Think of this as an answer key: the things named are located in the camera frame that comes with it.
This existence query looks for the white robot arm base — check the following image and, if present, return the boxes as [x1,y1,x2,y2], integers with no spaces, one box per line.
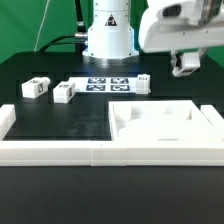
[83,0,139,60]

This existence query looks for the white thin cable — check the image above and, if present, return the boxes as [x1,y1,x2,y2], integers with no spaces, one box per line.
[33,0,52,52]

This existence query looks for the white square tabletop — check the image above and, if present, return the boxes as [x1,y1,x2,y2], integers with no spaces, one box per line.
[108,100,219,142]

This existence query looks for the black cable bundle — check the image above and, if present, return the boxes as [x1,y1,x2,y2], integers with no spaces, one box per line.
[39,0,89,54]

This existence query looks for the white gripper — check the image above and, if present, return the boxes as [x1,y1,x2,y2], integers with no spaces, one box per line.
[138,0,224,75]

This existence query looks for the white AprilTag marker sheet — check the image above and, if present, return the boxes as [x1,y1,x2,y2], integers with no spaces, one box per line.
[70,77,136,93]

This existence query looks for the white U-shaped obstacle fence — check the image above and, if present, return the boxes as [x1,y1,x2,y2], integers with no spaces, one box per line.
[0,104,224,166]

